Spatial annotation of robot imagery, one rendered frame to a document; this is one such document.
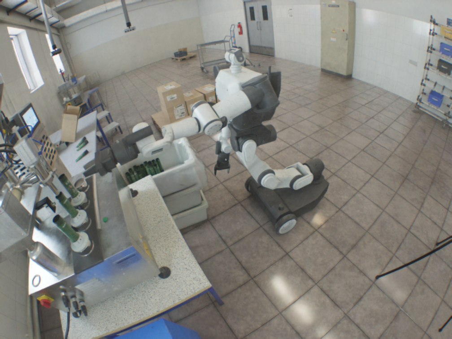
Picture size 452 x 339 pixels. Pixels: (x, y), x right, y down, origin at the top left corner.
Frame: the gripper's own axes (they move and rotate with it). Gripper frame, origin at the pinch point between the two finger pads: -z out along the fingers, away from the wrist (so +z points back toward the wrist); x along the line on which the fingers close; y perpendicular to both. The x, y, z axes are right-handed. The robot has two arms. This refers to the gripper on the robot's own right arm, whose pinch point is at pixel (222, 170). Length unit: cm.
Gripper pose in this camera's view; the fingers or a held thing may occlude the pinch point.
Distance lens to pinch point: 165.0
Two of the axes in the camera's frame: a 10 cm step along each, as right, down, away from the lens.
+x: -9.2, 1.5, -3.6
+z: 1.0, -8.1, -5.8
